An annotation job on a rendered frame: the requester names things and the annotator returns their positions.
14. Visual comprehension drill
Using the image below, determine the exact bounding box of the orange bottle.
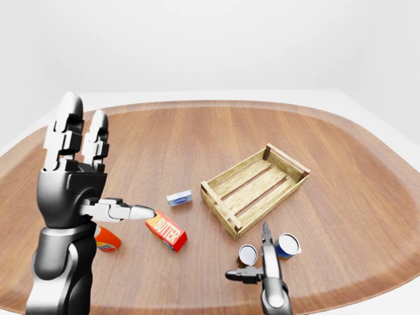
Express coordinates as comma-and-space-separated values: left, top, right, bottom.
94, 225, 122, 253

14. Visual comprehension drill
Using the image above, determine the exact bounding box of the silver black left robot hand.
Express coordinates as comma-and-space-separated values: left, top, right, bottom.
36, 91, 157, 230

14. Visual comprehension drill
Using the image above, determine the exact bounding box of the blue tin can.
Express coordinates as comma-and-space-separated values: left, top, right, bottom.
274, 232, 303, 261

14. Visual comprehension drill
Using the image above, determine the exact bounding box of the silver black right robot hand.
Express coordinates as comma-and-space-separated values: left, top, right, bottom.
224, 222, 282, 284

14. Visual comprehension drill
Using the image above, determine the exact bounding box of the red butter box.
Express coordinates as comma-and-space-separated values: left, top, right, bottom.
145, 209, 188, 253

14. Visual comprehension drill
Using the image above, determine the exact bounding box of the red green tin can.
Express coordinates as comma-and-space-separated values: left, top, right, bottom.
236, 244, 259, 269

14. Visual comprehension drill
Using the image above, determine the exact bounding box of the wooden slat tray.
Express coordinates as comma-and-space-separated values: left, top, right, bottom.
199, 142, 311, 242

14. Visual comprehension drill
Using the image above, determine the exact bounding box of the small blue white box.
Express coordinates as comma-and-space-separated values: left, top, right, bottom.
166, 189, 194, 207

